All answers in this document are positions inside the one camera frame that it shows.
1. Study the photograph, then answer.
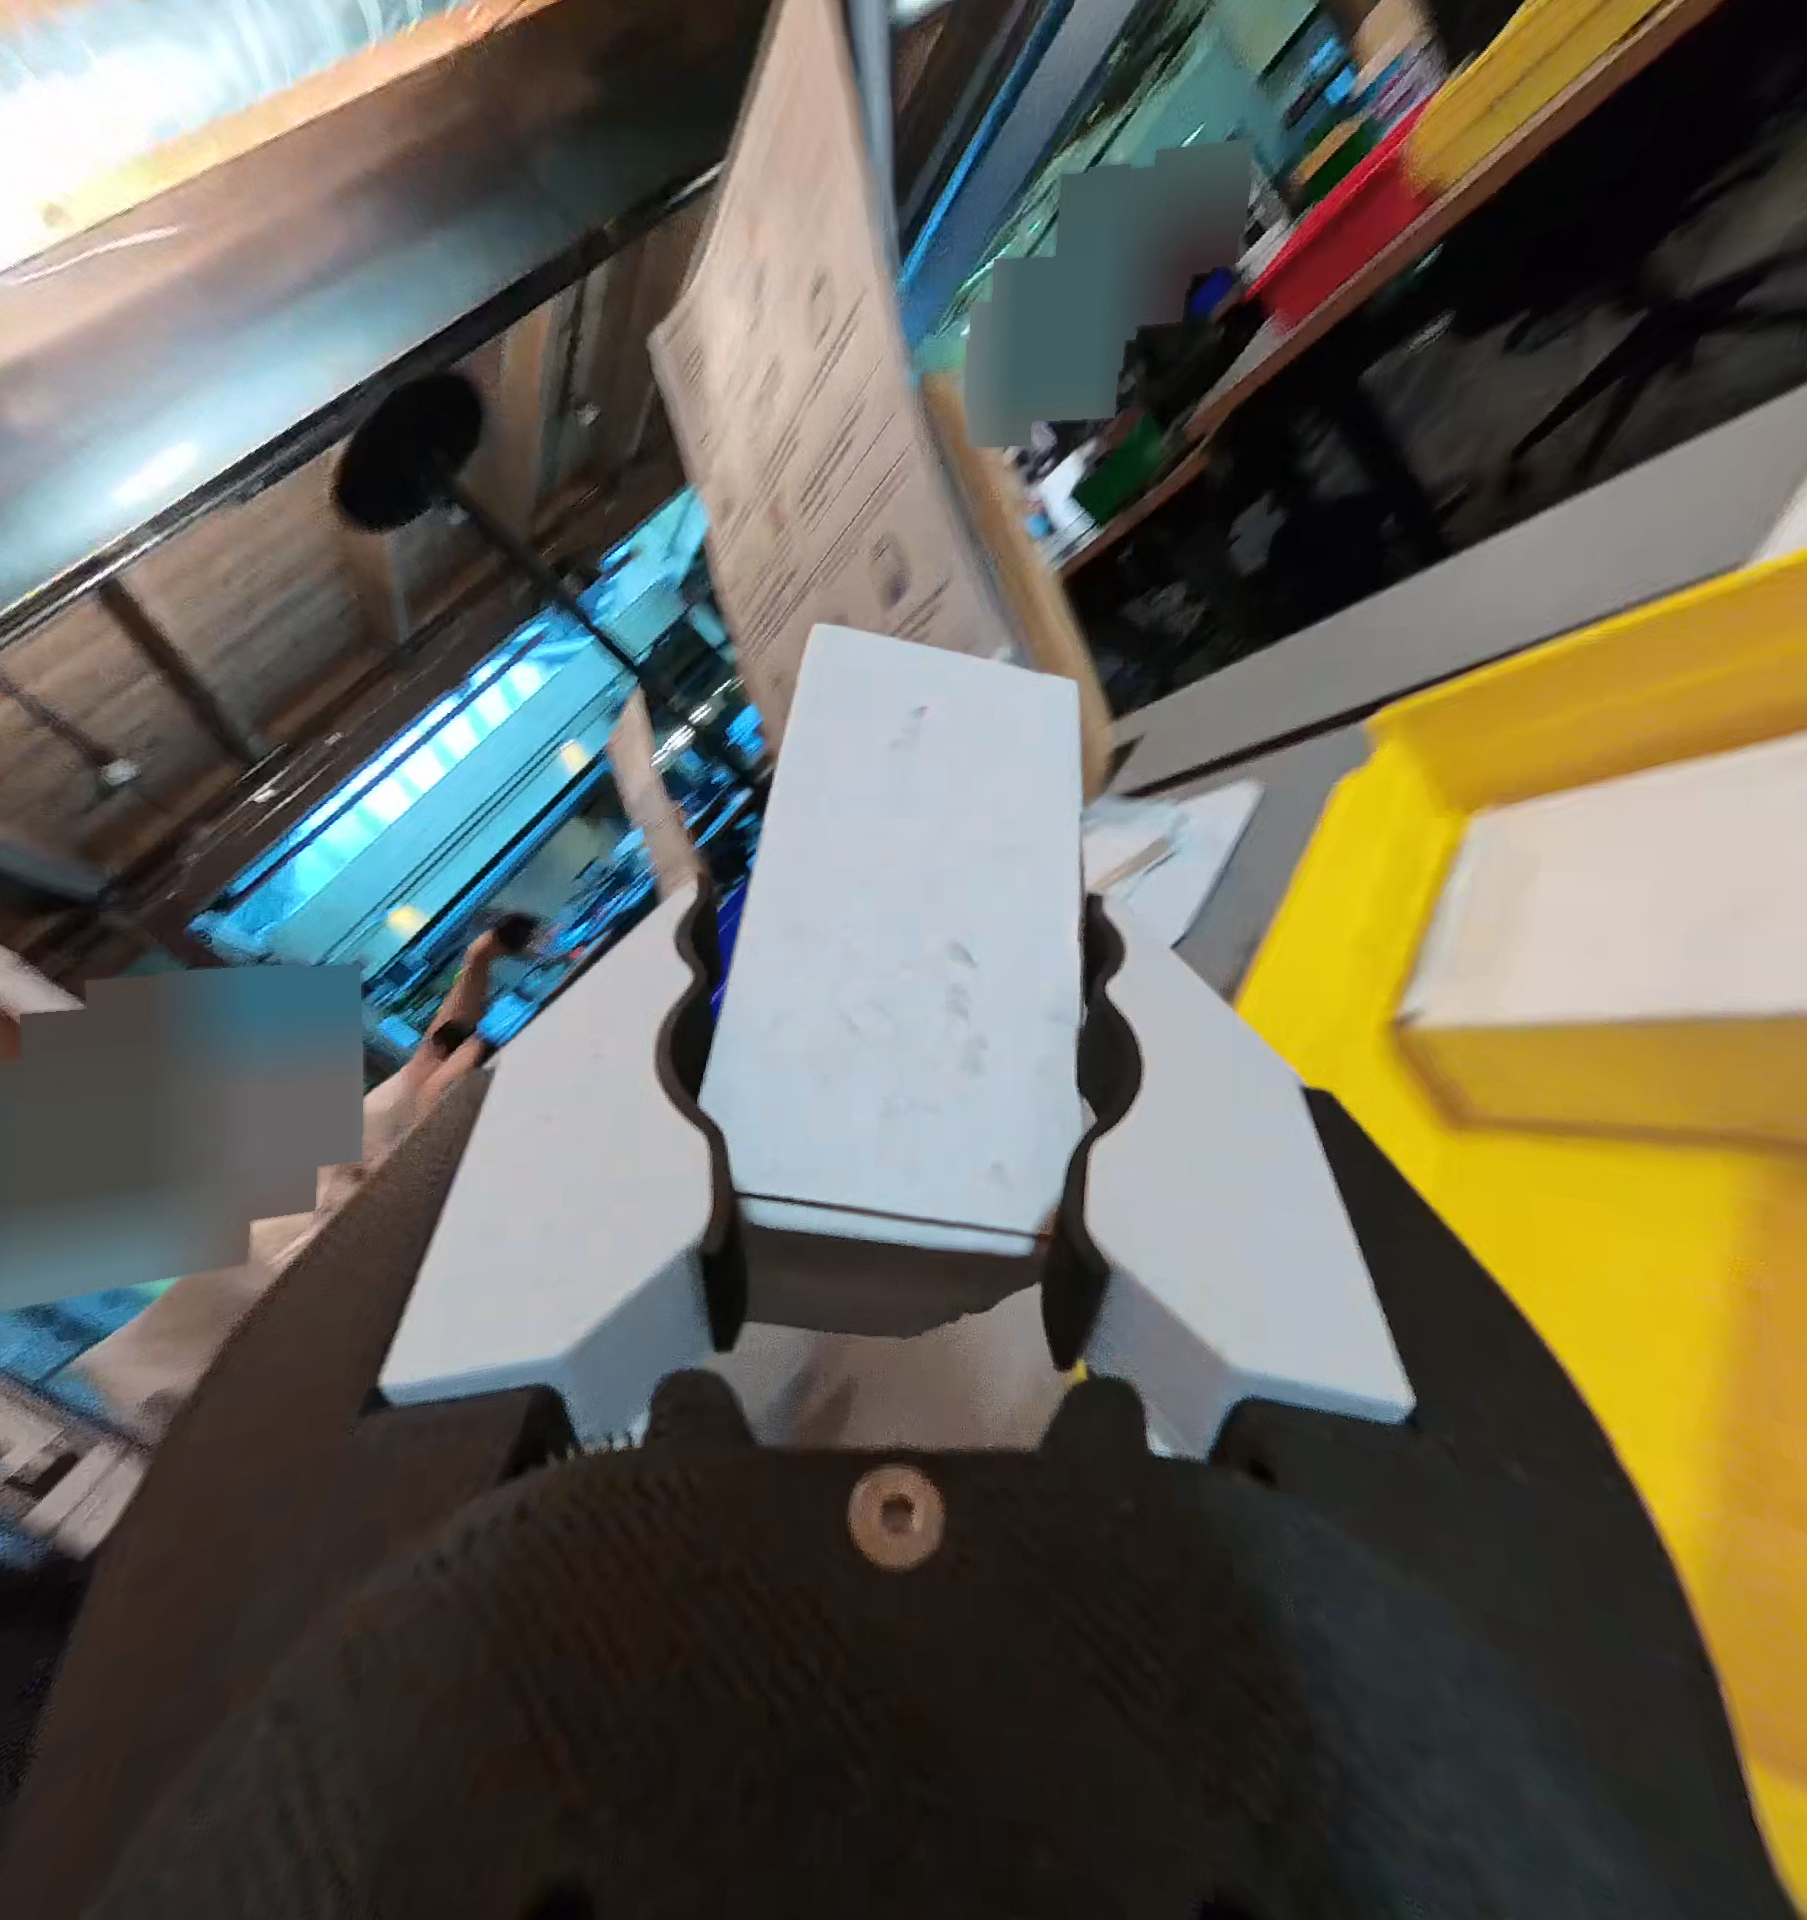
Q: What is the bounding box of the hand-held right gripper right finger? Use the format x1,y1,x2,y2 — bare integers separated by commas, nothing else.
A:
1038,895,1418,1459

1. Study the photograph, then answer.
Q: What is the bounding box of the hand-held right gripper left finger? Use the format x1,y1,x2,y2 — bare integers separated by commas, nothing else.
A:
379,883,752,1445

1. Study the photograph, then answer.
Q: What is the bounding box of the yellow plastic bin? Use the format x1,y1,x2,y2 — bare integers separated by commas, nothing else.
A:
1233,532,1807,1920

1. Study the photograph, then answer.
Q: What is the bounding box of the white cardboard mailer box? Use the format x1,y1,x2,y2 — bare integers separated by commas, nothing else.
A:
1400,721,1807,1149
697,622,1093,1338

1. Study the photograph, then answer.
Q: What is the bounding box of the blue white paper leaflet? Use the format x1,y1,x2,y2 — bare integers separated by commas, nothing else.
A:
1082,782,1266,962

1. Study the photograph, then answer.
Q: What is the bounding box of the printed instruction sheet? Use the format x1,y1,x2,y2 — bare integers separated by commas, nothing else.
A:
647,0,1019,737

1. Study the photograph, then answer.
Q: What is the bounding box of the red plastic bin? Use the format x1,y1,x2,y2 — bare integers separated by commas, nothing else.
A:
1248,141,1427,324

